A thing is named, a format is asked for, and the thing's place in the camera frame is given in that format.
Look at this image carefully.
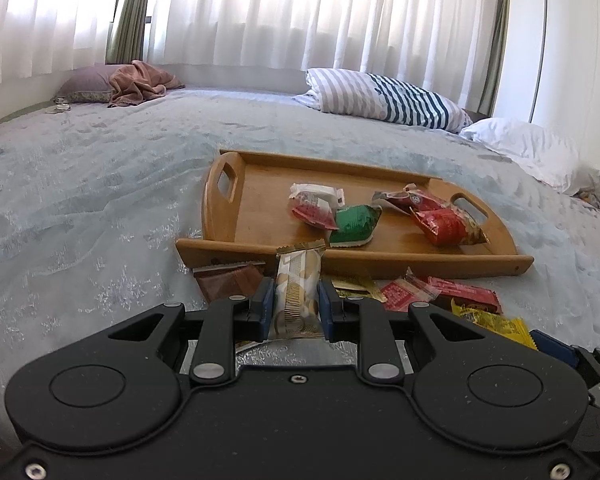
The light blue bedspread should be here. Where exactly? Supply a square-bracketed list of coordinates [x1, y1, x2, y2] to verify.
[0, 85, 600, 461]

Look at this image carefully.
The green curtain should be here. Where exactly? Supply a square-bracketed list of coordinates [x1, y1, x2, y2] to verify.
[104, 0, 154, 64]
[477, 0, 512, 117]

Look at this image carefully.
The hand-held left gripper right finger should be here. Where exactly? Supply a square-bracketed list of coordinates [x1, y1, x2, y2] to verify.
[317, 279, 487, 386]

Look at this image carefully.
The white sheer curtain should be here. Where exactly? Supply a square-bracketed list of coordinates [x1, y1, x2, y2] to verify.
[0, 0, 132, 87]
[140, 0, 507, 112]

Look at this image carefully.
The brown snack packet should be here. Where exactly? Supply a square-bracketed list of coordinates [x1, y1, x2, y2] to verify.
[192, 261, 267, 304]

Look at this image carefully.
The red and clear snack packet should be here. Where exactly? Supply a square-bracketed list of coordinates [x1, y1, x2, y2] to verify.
[291, 197, 342, 232]

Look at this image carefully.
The long red snack packet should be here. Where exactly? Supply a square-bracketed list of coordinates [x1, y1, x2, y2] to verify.
[426, 275, 503, 315]

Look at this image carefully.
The blue striped pillow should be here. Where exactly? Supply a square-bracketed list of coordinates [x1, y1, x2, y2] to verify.
[293, 67, 474, 134]

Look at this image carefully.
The red snack packet grey end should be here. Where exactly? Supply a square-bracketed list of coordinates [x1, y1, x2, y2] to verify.
[371, 184, 454, 217]

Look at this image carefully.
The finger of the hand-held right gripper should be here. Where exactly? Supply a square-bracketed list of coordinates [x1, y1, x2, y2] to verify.
[528, 329, 582, 369]

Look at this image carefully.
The beige cookie packet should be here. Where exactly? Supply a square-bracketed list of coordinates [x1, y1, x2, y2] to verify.
[268, 240, 327, 342]

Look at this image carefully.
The small olive gold packet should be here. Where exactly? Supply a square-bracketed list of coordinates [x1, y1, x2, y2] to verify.
[329, 274, 387, 304]

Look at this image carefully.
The wooden tray with handles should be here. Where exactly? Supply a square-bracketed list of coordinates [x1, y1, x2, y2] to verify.
[175, 148, 535, 281]

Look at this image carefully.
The purple pillow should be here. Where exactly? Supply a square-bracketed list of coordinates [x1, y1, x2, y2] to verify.
[53, 64, 122, 104]

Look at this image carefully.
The flat red printed packet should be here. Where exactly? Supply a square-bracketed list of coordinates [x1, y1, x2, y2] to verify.
[379, 268, 434, 314]

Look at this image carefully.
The grey crumpled cloth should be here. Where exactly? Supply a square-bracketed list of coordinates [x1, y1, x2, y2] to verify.
[569, 164, 600, 211]

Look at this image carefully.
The yellow snack packet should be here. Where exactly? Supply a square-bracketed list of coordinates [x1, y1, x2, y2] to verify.
[449, 298, 538, 352]

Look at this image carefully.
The red and tan snack packet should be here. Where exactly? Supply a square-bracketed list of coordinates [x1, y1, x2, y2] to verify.
[409, 207, 489, 247]

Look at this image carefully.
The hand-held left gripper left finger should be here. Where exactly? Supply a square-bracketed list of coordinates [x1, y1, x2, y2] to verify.
[106, 277, 277, 387]

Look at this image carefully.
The green snack packet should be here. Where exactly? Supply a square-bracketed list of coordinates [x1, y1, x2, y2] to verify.
[328, 204, 384, 250]

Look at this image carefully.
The white pillow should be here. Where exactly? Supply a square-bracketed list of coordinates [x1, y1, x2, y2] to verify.
[459, 117, 597, 194]

